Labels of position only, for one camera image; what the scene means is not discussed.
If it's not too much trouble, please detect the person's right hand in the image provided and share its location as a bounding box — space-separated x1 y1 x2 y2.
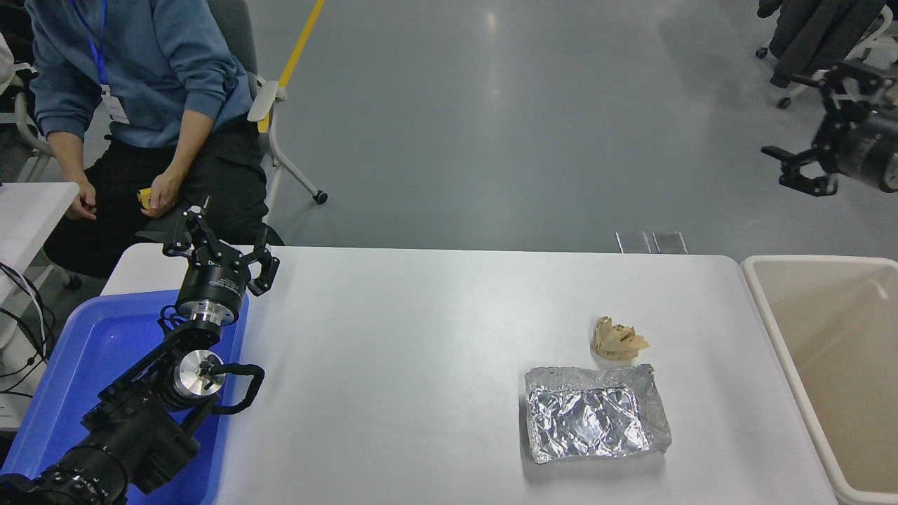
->
67 179 98 222

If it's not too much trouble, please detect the crumpled tan paper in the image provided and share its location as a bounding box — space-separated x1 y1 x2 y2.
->
593 316 650 363

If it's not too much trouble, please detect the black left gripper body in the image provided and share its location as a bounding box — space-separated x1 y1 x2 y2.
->
177 260 251 313

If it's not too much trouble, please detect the white chair frame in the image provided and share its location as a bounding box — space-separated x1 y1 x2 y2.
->
0 49 71 183

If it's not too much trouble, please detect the grey chair with white armrest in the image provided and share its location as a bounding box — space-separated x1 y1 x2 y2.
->
203 0 329 206

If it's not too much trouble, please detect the white side table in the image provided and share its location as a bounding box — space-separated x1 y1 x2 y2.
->
0 181 81 299

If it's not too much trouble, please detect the large pale bin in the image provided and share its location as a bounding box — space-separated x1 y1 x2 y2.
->
742 255 898 505

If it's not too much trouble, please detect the white wheeled chair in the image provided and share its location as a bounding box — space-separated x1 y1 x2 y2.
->
754 4 898 113

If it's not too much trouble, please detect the black cable bundle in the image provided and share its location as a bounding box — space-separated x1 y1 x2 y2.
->
0 261 57 400

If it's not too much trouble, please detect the blue plastic tray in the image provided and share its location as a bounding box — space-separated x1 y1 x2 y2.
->
0 289 250 505

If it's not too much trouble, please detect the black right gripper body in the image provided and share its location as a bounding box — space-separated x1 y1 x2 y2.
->
835 112 898 194

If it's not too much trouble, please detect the dark coat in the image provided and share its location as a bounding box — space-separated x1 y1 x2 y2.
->
756 0 886 88

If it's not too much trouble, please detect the silver foil tray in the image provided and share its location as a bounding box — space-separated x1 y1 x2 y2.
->
525 363 673 465

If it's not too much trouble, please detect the person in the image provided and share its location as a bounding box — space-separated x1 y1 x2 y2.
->
25 0 285 278

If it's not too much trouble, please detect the white badge on blue lanyard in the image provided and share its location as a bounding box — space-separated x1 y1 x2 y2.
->
70 0 131 126

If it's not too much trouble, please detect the person's left hand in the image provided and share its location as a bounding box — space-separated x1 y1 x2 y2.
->
144 168 185 218

